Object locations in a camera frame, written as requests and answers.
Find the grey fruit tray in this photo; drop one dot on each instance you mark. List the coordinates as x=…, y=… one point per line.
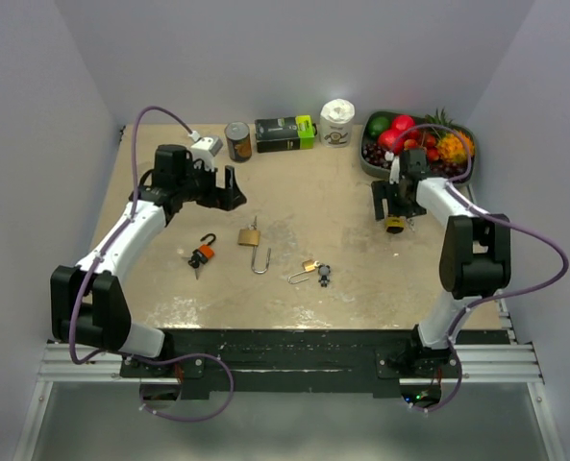
x=459, y=181

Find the red apple lower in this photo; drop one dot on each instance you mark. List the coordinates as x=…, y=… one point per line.
x=392, y=140

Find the dark grape bunch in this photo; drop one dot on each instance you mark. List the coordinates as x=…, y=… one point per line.
x=373, y=163

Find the white paper roll cup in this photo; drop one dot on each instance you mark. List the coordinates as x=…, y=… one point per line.
x=336, y=123

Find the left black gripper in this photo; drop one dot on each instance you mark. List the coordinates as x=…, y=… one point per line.
x=229, y=197

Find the small brass padlock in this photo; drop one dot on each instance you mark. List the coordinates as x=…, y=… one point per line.
x=308, y=267

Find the panda keychain figure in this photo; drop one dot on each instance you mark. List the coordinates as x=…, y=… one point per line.
x=324, y=273

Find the brown tin can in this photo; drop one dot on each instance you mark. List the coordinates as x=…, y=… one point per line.
x=238, y=140

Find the large brass padlock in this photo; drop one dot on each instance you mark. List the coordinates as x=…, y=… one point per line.
x=250, y=237

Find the yellow padlock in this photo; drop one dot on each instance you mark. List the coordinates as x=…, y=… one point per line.
x=394, y=224

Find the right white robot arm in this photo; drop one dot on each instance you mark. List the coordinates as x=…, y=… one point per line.
x=475, y=257

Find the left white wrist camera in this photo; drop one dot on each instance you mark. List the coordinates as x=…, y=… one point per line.
x=204, y=148

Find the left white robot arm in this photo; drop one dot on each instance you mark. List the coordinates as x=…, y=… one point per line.
x=88, y=305

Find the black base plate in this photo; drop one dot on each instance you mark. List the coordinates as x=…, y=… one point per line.
x=342, y=361

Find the red apple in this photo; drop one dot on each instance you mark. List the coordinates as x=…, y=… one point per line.
x=404, y=123
x=392, y=140

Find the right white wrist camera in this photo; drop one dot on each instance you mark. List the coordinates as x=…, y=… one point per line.
x=394, y=169

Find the strawberry pile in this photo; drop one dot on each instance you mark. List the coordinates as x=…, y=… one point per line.
x=424, y=139

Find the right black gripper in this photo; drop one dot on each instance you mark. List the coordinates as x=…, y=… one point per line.
x=382, y=189

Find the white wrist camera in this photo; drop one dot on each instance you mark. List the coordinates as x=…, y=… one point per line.
x=204, y=148
x=394, y=169

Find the black and green box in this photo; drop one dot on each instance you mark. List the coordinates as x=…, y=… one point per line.
x=284, y=134

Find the orange padlock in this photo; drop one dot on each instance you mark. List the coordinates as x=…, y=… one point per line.
x=202, y=254

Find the green lime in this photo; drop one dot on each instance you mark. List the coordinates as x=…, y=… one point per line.
x=376, y=126

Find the red apple upper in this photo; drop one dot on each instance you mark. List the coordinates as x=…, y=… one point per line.
x=404, y=123

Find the small pineapple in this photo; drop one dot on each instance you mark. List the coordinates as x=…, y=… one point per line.
x=452, y=148

